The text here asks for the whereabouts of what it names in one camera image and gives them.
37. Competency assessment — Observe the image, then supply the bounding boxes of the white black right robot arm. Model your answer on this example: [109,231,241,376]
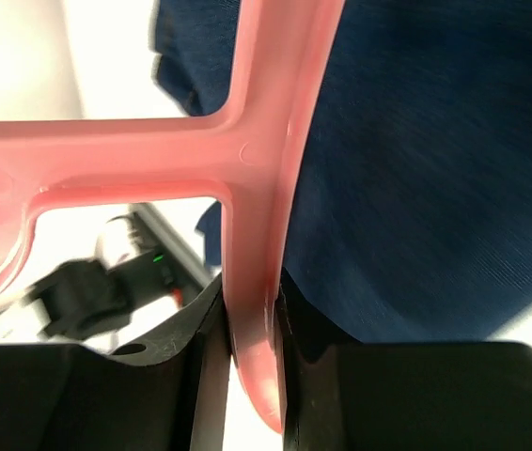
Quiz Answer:
[0,204,532,450]

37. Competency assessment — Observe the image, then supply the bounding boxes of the dark blue denim trousers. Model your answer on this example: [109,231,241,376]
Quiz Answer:
[152,0,532,347]

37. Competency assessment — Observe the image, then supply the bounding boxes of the pink hanger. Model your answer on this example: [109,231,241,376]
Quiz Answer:
[0,1,343,430]

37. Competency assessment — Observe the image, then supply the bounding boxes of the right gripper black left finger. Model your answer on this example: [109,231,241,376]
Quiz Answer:
[0,280,228,450]

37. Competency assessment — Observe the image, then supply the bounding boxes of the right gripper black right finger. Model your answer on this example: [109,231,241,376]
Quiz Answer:
[274,273,532,451]

